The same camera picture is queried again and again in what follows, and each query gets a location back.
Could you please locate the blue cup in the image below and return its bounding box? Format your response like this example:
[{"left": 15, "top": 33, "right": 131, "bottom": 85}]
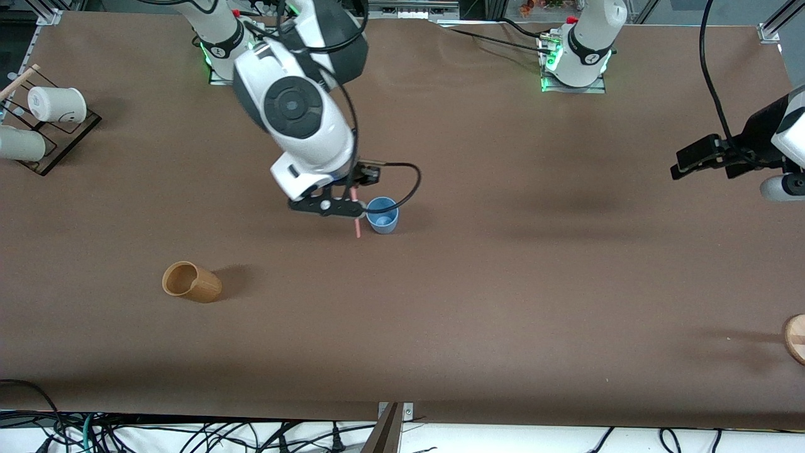
[{"left": 366, "top": 197, "right": 399, "bottom": 235}]

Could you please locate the brown wooden cup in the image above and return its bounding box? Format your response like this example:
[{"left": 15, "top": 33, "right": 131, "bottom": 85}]
[{"left": 162, "top": 260, "right": 223, "bottom": 303}]

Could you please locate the brown paper table cover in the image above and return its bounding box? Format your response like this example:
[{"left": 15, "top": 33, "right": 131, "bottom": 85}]
[{"left": 0, "top": 9, "right": 805, "bottom": 430}]

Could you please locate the round wooden coaster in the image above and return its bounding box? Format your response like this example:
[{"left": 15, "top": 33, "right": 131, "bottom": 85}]
[{"left": 782, "top": 314, "right": 805, "bottom": 366}]

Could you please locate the orange flower decoration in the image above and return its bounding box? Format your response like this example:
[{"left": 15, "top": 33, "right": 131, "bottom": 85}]
[{"left": 519, "top": 0, "right": 582, "bottom": 16}]

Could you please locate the mug rack with wooden rod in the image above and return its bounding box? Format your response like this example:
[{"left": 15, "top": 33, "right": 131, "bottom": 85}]
[{"left": 0, "top": 64, "right": 103, "bottom": 177}]

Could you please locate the white mug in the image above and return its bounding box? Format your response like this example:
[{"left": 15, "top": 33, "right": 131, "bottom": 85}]
[
  {"left": 0, "top": 125, "right": 47, "bottom": 162},
  {"left": 28, "top": 86, "right": 87, "bottom": 124}
]

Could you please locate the aluminium frame profile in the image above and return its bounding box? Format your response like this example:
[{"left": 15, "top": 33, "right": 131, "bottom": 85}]
[
  {"left": 35, "top": 0, "right": 65, "bottom": 26},
  {"left": 758, "top": 0, "right": 805, "bottom": 43}
]

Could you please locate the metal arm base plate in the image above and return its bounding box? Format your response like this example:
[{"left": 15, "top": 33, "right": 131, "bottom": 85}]
[
  {"left": 541, "top": 74, "right": 608, "bottom": 94},
  {"left": 209, "top": 47, "right": 252, "bottom": 86}
]

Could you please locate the silver metal frame rail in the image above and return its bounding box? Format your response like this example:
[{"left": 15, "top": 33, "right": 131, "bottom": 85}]
[{"left": 367, "top": 0, "right": 460, "bottom": 20}]

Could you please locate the black arm base cable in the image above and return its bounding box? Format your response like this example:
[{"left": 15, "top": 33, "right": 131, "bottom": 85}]
[{"left": 440, "top": 18, "right": 555, "bottom": 56}]

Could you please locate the dark metal post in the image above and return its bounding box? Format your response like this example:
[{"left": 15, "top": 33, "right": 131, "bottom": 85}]
[{"left": 360, "top": 403, "right": 403, "bottom": 453}]

